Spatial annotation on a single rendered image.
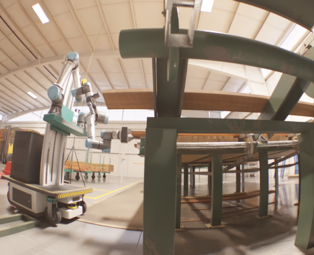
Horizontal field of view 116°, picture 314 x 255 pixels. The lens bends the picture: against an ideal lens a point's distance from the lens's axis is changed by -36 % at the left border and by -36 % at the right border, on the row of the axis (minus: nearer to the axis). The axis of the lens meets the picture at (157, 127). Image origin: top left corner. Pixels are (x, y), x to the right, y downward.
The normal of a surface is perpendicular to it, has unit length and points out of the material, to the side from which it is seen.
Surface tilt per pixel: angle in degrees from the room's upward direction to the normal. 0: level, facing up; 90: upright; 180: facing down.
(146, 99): 158
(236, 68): 90
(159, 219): 90
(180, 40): 90
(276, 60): 142
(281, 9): 180
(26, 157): 90
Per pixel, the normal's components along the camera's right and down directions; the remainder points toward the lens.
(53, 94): 0.30, -0.13
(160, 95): -0.03, 0.79
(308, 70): -0.03, 0.59
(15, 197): -0.08, -0.28
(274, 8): -0.02, 0.96
